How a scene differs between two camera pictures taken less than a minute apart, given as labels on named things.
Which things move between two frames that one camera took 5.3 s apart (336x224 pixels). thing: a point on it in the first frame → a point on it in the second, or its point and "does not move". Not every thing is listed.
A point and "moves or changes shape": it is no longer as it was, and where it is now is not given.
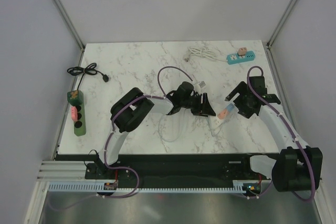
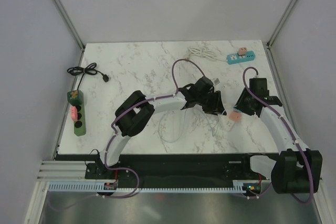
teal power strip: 232,59 does not move
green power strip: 75,98 does not move
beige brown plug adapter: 242,51 does not move
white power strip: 214,122 → 227,124
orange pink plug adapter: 222,114 moves or changes shape
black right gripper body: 241,102 does not move
